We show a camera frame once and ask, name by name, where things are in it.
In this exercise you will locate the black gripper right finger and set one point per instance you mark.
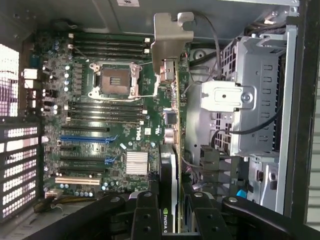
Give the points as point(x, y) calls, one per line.
point(210, 220)

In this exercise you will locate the metal disk bay cage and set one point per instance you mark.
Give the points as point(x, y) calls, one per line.
point(252, 117)

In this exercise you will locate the black expansion slot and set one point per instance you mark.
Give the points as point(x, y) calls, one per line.
point(82, 159)
point(80, 170)
point(85, 130)

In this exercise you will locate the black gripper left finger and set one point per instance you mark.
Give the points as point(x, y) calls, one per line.
point(147, 217)

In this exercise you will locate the metal socket cover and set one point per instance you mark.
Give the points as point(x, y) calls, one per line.
point(136, 80)

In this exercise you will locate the silver chipset heatsink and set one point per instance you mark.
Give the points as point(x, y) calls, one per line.
point(136, 162)

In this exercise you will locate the green Dell motherboard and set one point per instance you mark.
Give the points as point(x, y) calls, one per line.
point(120, 140)

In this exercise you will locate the black power connector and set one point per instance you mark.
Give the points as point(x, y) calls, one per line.
point(211, 160)

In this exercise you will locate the CPU socket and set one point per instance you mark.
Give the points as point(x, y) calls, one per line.
point(113, 80)

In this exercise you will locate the black RAM slot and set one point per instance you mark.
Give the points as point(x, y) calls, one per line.
point(107, 42)
point(107, 36)
point(107, 103)
point(107, 114)
point(107, 54)
point(107, 120)
point(107, 109)
point(107, 48)

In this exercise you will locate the white expansion slot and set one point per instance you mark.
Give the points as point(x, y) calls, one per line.
point(77, 180)

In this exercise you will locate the open PC case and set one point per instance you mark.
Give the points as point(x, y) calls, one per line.
point(292, 125)

